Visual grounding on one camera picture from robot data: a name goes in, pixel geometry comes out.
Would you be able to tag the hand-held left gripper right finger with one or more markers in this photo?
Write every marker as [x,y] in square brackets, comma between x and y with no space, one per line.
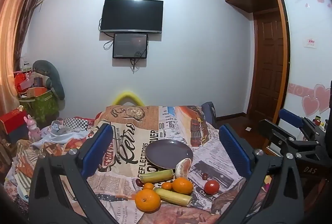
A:
[234,151]

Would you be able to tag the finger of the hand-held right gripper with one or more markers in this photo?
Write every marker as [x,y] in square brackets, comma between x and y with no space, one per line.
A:
[275,133]
[291,117]

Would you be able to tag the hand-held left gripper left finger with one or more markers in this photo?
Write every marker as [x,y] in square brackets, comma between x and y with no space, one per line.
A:
[98,147]

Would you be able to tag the red tomato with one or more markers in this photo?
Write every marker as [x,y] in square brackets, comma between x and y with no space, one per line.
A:
[211,187]

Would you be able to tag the medium orange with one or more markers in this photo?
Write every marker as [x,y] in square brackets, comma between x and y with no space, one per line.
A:
[182,185]

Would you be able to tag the dark purple plate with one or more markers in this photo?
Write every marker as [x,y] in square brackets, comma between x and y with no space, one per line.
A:
[166,153]

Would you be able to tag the large orange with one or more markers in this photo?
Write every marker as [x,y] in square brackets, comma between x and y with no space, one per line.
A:
[147,200]

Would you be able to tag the checkered cloth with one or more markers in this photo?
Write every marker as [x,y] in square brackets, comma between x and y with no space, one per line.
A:
[75,124]

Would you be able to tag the light blue white cloth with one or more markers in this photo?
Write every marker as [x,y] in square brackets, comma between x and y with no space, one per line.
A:
[59,135]

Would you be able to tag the dark blue cushion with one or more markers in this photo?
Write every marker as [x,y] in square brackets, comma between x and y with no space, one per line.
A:
[208,112]

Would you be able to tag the wardrobe door with hearts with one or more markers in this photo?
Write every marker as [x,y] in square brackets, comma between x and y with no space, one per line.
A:
[306,63]

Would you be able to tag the brown wooden door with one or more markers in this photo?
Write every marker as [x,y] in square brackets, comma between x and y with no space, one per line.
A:
[269,65]

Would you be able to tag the yellow chair back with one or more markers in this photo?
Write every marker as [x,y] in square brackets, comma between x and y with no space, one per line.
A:
[127,94]

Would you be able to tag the small tangerine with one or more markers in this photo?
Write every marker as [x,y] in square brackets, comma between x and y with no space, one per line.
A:
[148,186]
[167,185]

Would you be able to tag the pink bunny toy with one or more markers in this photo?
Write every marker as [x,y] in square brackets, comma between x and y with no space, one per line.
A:
[33,128]

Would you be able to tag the green patterned bag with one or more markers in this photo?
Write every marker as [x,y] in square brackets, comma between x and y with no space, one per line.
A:
[41,105]

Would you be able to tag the grey plush toy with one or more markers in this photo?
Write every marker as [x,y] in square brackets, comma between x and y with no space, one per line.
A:
[53,76]

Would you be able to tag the red box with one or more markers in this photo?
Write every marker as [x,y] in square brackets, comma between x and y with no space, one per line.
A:
[13,122]

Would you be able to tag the pile of red boxes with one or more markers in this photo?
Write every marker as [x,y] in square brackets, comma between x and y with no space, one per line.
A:
[26,82]

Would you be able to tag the orange brown curtain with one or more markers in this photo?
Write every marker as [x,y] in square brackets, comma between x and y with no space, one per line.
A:
[15,31]

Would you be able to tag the small wall monitor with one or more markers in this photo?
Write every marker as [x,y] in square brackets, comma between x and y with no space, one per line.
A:
[129,45]

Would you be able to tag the wall television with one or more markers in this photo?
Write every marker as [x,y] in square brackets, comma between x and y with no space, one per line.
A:
[132,15]

